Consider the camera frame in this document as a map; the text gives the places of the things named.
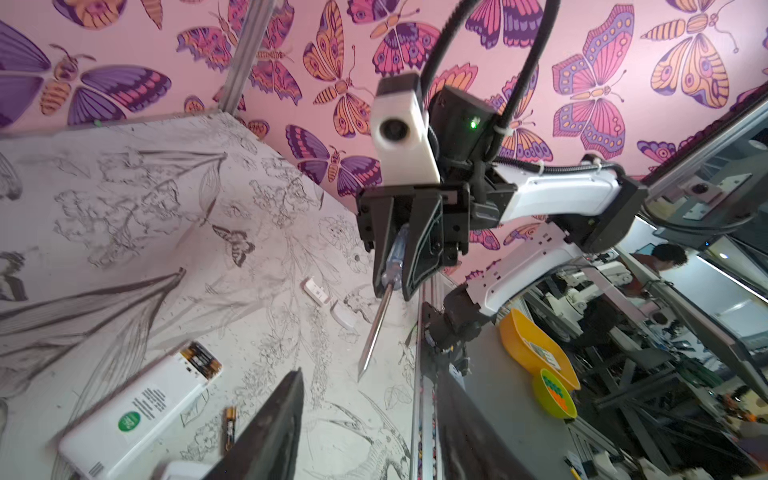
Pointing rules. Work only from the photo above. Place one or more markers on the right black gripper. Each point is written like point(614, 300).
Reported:
point(440, 218)

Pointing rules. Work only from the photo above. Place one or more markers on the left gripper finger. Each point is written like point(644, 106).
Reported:
point(268, 447)

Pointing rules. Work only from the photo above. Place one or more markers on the clear handle screwdriver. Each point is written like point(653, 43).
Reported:
point(384, 300)

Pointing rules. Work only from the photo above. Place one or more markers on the white remote with display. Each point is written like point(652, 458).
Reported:
point(184, 470)

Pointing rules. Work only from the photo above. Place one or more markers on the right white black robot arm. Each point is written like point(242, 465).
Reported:
point(587, 209)

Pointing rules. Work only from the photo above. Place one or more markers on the upper battery in remote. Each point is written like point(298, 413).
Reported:
point(202, 360)

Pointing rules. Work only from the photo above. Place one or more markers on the white battery cover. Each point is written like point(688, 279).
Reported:
point(316, 292)
point(344, 316)

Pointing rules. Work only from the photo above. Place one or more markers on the yellow plastic tub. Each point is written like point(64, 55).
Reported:
point(534, 350)

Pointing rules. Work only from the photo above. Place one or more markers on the green bowl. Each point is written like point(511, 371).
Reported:
point(552, 395)

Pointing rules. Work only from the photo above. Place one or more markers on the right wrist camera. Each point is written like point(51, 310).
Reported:
point(399, 131)

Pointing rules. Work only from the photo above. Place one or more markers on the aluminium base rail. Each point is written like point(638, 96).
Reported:
point(424, 433)

